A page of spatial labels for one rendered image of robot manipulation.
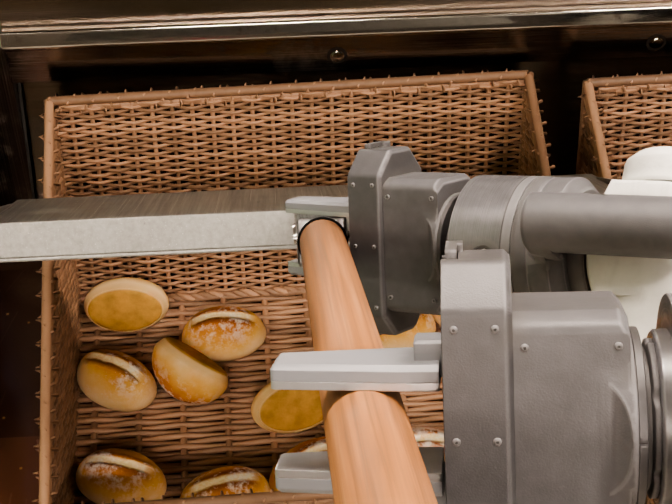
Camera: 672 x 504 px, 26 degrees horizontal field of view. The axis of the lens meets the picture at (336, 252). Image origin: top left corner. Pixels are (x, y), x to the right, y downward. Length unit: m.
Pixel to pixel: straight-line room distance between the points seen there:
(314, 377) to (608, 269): 0.35
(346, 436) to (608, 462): 0.09
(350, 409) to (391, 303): 0.43
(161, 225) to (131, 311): 0.68
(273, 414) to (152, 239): 0.59
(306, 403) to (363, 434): 1.15
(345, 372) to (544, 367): 0.07
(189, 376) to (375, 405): 1.14
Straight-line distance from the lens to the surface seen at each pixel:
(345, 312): 0.64
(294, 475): 0.53
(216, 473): 1.54
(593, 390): 0.50
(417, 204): 0.90
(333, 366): 0.51
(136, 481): 1.56
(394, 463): 0.43
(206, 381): 1.62
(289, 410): 1.61
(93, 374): 1.65
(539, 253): 0.84
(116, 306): 1.71
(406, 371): 0.51
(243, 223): 1.03
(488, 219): 0.86
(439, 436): 1.57
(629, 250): 0.81
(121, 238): 1.04
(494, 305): 0.49
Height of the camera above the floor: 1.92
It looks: 47 degrees down
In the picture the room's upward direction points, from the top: straight up
